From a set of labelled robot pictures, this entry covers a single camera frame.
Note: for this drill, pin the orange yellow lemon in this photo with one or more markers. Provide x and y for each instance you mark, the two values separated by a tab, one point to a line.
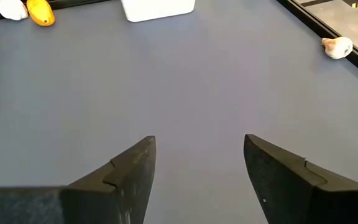
40	13

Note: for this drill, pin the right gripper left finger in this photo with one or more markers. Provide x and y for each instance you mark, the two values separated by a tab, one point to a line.
104	199

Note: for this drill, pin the dark grey table mat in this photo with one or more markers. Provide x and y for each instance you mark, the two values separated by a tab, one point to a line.
179	93

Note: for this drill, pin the large white garlic bulb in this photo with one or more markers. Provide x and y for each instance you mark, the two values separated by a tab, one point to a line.
12	9

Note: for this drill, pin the tan garlic bulb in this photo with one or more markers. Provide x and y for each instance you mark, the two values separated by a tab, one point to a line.
337	48

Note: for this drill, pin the white plastic basket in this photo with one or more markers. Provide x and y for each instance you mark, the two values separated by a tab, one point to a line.
158	9

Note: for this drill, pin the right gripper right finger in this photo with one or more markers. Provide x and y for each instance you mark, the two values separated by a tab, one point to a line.
291	193

